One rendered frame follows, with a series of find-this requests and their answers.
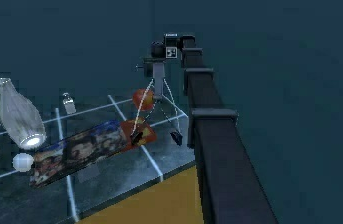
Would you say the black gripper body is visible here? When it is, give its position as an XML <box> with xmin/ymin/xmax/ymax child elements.
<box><xmin>136</xmin><ymin>41</ymin><xmax>167</xmax><ymax>102</ymax></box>

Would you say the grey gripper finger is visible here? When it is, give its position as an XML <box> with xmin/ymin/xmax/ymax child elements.
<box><xmin>162</xmin><ymin>78</ymin><xmax>184</xmax><ymax>147</ymax></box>
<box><xmin>129</xmin><ymin>78</ymin><xmax>155</xmax><ymax>146</ymax></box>

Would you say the red apple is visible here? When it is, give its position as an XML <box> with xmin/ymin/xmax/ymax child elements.
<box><xmin>132</xmin><ymin>87</ymin><xmax>155</xmax><ymax>112</ymax></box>

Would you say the long printed box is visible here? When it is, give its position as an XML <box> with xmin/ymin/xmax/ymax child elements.
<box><xmin>28</xmin><ymin>116</ymin><xmax>158</xmax><ymax>189</ymax></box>

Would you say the small glass salt shaker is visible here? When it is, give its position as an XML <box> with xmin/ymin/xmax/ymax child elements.
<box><xmin>61</xmin><ymin>92</ymin><xmax>77</xmax><ymax>116</ymax></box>

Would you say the dark tiled counter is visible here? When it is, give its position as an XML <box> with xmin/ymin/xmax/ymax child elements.
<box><xmin>0</xmin><ymin>94</ymin><xmax>197</xmax><ymax>224</ymax></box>

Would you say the clear glass bottle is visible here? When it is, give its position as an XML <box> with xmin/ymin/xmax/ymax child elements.
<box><xmin>0</xmin><ymin>77</ymin><xmax>47</xmax><ymax>151</ymax></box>

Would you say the white ball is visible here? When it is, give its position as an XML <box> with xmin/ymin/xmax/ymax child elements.
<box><xmin>12</xmin><ymin>152</ymin><xmax>35</xmax><ymax>173</ymax></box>

